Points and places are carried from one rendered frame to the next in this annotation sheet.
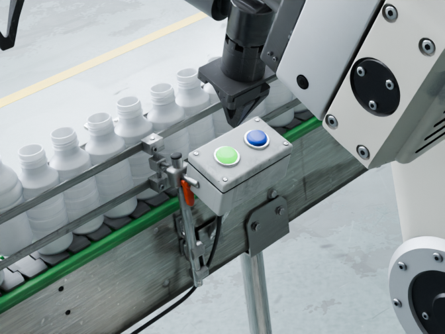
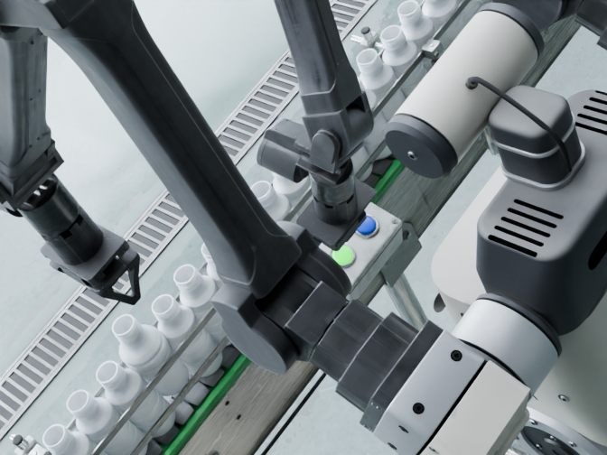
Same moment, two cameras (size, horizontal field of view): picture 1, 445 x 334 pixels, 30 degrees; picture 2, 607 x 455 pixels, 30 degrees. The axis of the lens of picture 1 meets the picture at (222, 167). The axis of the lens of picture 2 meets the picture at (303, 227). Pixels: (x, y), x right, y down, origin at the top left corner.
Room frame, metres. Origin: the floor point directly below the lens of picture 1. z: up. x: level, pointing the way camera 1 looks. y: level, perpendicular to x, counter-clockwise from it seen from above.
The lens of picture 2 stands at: (-0.08, -0.19, 2.37)
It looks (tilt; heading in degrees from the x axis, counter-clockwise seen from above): 46 degrees down; 11
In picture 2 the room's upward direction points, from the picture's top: 31 degrees counter-clockwise
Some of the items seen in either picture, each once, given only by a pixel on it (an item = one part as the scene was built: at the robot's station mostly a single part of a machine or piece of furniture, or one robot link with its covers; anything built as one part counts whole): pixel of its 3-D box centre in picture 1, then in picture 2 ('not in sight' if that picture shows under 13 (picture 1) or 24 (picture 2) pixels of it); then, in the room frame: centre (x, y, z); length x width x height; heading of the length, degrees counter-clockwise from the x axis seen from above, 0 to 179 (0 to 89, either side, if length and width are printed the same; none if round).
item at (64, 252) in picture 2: not in sight; (73, 236); (0.87, 0.23, 1.51); 0.10 x 0.07 x 0.07; 37
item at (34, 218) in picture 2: not in sight; (43, 202); (0.87, 0.23, 1.57); 0.07 x 0.06 x 0.07; 40
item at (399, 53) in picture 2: not in sight; (406, 68); (1.39, -0.20, 1.08); 0.06 x 0.06 x 0.17
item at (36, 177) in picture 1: (42, 199); (185, 334); (1.03, 0.27, 1.08); 0.06 x 0.06 x 0.17
